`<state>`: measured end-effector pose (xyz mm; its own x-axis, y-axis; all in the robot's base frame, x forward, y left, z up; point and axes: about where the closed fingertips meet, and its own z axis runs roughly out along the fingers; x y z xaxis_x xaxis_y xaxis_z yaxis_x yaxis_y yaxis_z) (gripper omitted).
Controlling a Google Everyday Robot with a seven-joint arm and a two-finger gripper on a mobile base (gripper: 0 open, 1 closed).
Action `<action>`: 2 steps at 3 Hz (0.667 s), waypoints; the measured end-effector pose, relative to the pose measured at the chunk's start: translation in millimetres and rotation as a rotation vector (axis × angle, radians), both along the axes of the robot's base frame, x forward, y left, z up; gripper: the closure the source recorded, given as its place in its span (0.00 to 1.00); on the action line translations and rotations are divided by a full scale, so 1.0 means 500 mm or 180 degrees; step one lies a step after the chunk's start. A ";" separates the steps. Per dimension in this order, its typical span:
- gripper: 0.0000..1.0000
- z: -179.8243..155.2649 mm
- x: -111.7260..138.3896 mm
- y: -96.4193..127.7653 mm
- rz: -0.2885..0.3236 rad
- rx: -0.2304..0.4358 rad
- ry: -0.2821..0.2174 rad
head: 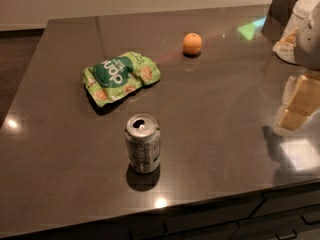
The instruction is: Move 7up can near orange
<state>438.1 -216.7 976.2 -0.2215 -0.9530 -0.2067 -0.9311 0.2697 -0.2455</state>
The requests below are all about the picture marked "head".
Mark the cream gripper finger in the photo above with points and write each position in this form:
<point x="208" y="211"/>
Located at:
<point x="287" y="43"/>
<point x="301" y="98"/>

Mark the silver green 7up can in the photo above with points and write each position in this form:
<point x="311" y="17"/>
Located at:
<point x="142" y="135"/>

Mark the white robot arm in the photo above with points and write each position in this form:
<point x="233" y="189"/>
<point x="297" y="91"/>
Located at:
<point x="300" y="45"/>

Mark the dark box on counter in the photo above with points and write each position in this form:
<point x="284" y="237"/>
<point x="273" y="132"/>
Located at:
<point x="277" y="18"/>

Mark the orange fruit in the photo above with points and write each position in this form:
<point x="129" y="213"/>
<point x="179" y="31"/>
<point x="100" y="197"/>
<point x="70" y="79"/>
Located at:
<point x="192" y="44"/>

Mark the dark cabinet drawers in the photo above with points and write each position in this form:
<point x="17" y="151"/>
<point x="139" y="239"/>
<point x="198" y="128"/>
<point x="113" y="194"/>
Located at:
<point x="278" y="214"/>

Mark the green chip bag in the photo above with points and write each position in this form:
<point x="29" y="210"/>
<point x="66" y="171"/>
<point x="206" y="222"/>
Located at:
<point x="114" y="79"/>

